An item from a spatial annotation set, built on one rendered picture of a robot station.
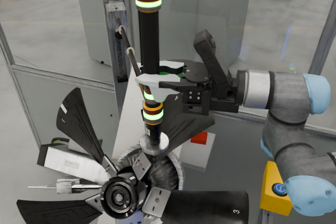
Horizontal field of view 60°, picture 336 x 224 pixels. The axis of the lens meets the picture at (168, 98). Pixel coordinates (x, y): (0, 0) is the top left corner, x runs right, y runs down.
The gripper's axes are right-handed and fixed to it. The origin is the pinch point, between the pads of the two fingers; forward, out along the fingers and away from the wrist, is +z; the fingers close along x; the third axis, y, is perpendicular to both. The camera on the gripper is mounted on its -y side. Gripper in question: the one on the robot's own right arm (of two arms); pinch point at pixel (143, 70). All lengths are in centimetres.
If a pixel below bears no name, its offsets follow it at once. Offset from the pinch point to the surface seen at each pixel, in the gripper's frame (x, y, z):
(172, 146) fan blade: 6.8, 28.5, -5.1
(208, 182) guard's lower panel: 68, 123, -19
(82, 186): 6, 53, 26
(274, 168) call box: 27, 56, -41
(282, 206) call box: 14, 60, -42
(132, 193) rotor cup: -2.3, 39.3, 5.0
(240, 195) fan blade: 3.4, 41.8, -25.4
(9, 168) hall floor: 86, 162, 144
